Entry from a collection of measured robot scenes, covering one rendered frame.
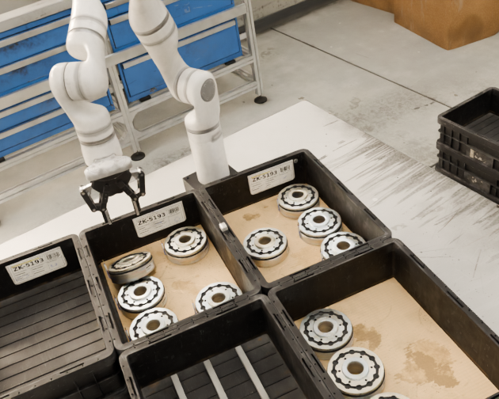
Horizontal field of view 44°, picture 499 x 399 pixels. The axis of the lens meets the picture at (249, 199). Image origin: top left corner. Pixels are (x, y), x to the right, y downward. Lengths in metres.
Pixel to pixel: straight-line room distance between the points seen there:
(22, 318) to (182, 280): 0.37
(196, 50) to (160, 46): 1.94
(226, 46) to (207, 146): 1.89
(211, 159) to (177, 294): 0.44
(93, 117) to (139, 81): 2.11
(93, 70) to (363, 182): 0.94
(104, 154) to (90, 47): 0.20
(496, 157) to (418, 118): 1.28
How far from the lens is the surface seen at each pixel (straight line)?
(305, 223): 1.45
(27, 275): 1.52
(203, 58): 3.44
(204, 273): 1.42
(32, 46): 3.06
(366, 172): 1.86
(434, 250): 1.61
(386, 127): 3.37
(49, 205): 3.32
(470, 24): 4.18
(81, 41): 1.20
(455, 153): 2.33
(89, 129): 1.20
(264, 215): 1.53
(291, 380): 1.20
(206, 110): 1.59
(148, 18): 1.42
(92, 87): 1.15
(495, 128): 2.46
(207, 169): 1.69
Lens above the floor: 1.80
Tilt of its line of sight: 38 degrees down
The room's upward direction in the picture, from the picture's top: 10 degrees counter-clockwise
